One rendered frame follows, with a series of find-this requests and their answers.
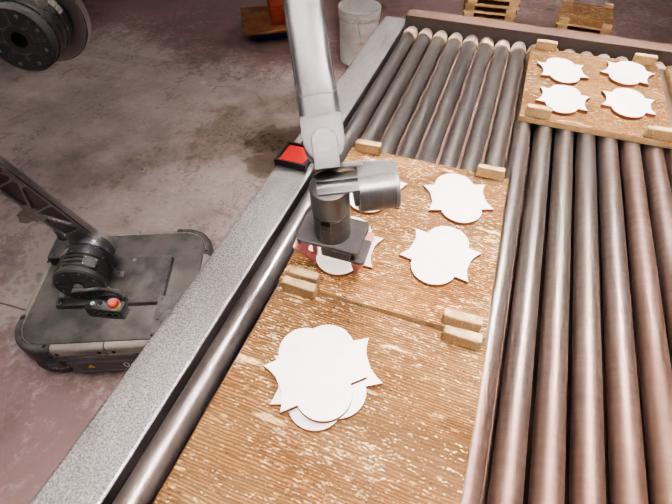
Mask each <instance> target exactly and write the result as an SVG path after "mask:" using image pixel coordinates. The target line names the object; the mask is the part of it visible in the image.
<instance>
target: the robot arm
mask: <svg viewBox="0 0 672 504"><path fill-rule="evenodd" d="M282 5H283V9H284V16H285V23H286V29H287V36H288V43H289V49H290V56H291V62H292V69H293V76H294V82H295V83H294V86H295V89H296V96H297V102H298V109H299V116H300V117H299V119H300V125H301V132H302V138H303V145H304V150H305V154H306V156H307V158H308V159H309V160H310V161H311V162H312V163H313V164H314V171H315V176H314V177H313V178H312V179H311V180H310V182H309V192H310V199H311V206H312V209H311V210H310V211H309V212H308V214H307V216H306V217H305V219H304V221H303V223H302V225H301V227H300V229H299V231H298V233H297V238H296V240H295V243H294V245H293V248H294V250H295V251H297V252H299V253H300V254H302V255H304V256H306V257H307V258H309V259H310V260H311V261H313V262H316V257H317V255H318V247H321V254H322V255H324V256H328V257H331V258H335V259H339V260H343V261H346V262H350V263H351V266H352V269H353V271H354V273H357V271H358V270H359V269H361V268H362V267H363V266H364V264H365V261H366V258H367V256H368V253H369V250H370V248H371V245H372V242H373V240H374V236H375V235H374V233H372V232H368V231H369V223H368V222H365V221H361V220H357V219H353V218H351V213H350V193H353V199H354V204H355V207H356V206H358V207H359V211H360V212H368V211H376V210H384V209H393V208H400V206H401V186H400V179H399V175H398V171H397V164H396V163H395V161H393V160H387V159H385V160H367V161H365V160H363V161H362V160H359V161H351V162H340V156H341V154H342V152H343V149H344V146H345V134H344V127H343V120H342V113H341V111H340V106H339V99H338V92H337V86H336V82H335V75H334V69H333V62H332V55H331V48H330V41H329V34H328V27H327V20H326V13H325V6H324V0H282ZM352 169H354V171H346V172H338V171H344V170H352ZM310 244H311V245H312V247H313V253H312V252H311V251H310V250H309V249H308V248H309V245H310Z"/></svg>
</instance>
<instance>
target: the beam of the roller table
mask: <svg viewBox="0 0 672 504"><path fill-rule="evenodd" d="M404 28H405V19H403V18H396V17H389V16H385V17H384V19H383V20H382V21H381V23H380V24H379V26H378V27H377V28H376V30H375V31H374V32H373V34H372V35H371V36H370V38H369V39H368V41H367V42H366V43H365V45H364V46H363V47H362V49H361V50H360V52H359V53H358V54H357V56H356V57H355V58H354V60H353V61H352V63H351V64H350V65H349V67H348V68H347V69H346V71H345V72H344V74H343V75H342V76H341V78H340V79H339V80H338V82H337V83H336V86H337V92H338V99H339V106H340V111H341V113H342V120H343V127H344V129H345V128H346V126H347V124H348V123H349V121H350V120H351V118H352V116H353V115H354V113H355V111H356V110H357V108H358V107H359V105H360V103H361V102H362V100H363V99H364V97H365V95H366V94H367V92H368V90H369V89H370V87H371V86H372V84H373V82H374V81H375V79H376V78H377V76H378V74H379V73H380V71H381V70H382V68H383V66H384V65H385V63H386V61H387V60H388V58H389V57H390V55H391V53H392V52H393V50H394V49H395V47H396V45H397V44H398V42H399V40H400V39H401V36H402V34H403V32H404ZM314 176H315V171H314V164H313V163H311V164H310V166H309V167H308V169H307V170H306V172H303V171H299V170H294V169H290V168H286V167H282V166H276V167H275V168H274V170H273V171H272V173H271V174H270V175H269V177H268V178H267V179H266V181H265V182H264V184H263V185H262V186H261V188H260V189H259V190H258V192H257V193H256V195H255V196H254V197H253V199H252V200H251V201H250V203H249V204H248V206H247V207H246V208H245V210H244V211H243V212H242V214H241V215H240V217H239V218H238V219H237V221H236V222H235V223H234V225H233V226H232V228H231V229H230V230H229V232H228V233H227V234H226V236H225V237H224V239H223V240H222V241H221V243H220V244H219V245H218V247H217V248H216V250H215V251H214V252H213V254H212V255H211V256H210V258H209V259H208V261H207V262H206V263H205V265H204V266H203V267H202V269H201V270H200V272H199V273H198V274H197V276H196V277H195V278H194V280H193V281H192V283H191V284H190V285H189V287H188V288H187V289H186V291H185V292H184V294H183V295H182V296H181V298H180V299H179V300H178V302H177V303H176V305H175V306H174V307H173V309H172V310H171V311H170V313H169V314H168V315H167V317H166V318H165V320H164V321H163V322H162V324H161V325H160V326H159V328H158V329H157V331H156V332H155V333H154V335H153V336H152V337H151V339H150V340H149V342H148V343H147V344H146V346H145V347H144V348H143V350H142V351H141V353H140V354H139V355H138V357H137V358H136V359H135V361H134V362H133V364H132V365H131V366H130V368H129V369H128V370H127V372H126V373H125V375H124V376H123V377H122V379H121V380H120V381H119V383H118V384H117V386H116V387H115V388H114V390H113V391H112V392H111V394H110V395H109V397H108V398H107V399H106V401H105V402H104V403H103V405H102V406H101V408H100V409H99V410H98V412H97V413H96V414H95V416H94V417H93V419H92V420H91V421H90V423H89V424H88V425H87V427H86V428H85V430H84V431H83V432H82V434H81V435H80V436H79V438H78V439H77V441H76V442H75V443H74V445H73V446H72V447H71V449H70V450H69V452H68V453H67V454H66V456H65V457H64V458H63V460H62V461H61V463H60V464H59V465H58V467H57V468H56V469H55V471H54V472H53V474H52V475H51V476H50V478H49V479H48V480H47V482H46V483H45V485H44V486H43V487H42V489H41V490H40V491H39V493H38V494H37V496H36V497H35V498H34V500H33V501H32V502H31V504H112V503H113V502H114V500H115V499H116V497H117V495H118V494H119V492H120V490H121V489H122V487H123V486H124V484H125V482H126V481H127V479H128V478H129V476H130V474H131V473H132V471H133V470H134V468H135V466H136V465H137V463H138V461H139V460H140V458H141V457H142V455H143V453H144V452H145V450H146V449H147V447H148V445H149V444H150V442H151V440H152V439H153V437H154V436H155V434H156V432H157V431H158V429H159V428H160V426H161V424H162V423H163V421H164V420H165V418H166V416H167V415H168V413H169V411H170V410H171V408H172V407H173V405H174V403H175V402H176V400H177V399H178V397H179V395H180V394H181V392H182V390H183V389H184V387H185V386H186V384H187V382H188V381H189V379H190V378H191V376H192V374H193V373H194V371H195V370H196V368H197V366H198V365H199V363H200V361H201V360H202V358H203V357H204V355H205V353H206V352H207V350H208V349H209V347H210V345H211V344H212V342H213V340H214V339H215V337H216V336H217V334H218V332H219V331H220V329H221V328H222V326H223V324H224V323H225V321H226V320H227V318H228V316H229V315H230V313H231V311H232V310H233V308H234V307H235V305H236V303H237V302H238V300H239V299H240V297H241V295H242V294H243V292H244V290H245V289H246V287H247V286H248V284H249V282H250V281H251V279H252V278H253V276H254V274H255V273H256V271H257V270H258V268H259V266H260V265H261V263H262V261H263V260H264V258H265V257H266V255H267V253H268V252H269V250H270V249H271V247H272V245H273V244H274V242H275V240H276V239H277V237H278V236H279V234H280V232H281V231H282V229H283V228H284V226H285V224H286V223H287V221H288V220H289V218H290V216H291V215H292V213H293V211H294V210H295V208H296V207H297V205H298V203H299V202H300V200H301V199H302V197H303V195H304V194H305V192H306V190H307V189H308V187H309V182H310V180H311V179H312V178H313V177H314Z"/></svg>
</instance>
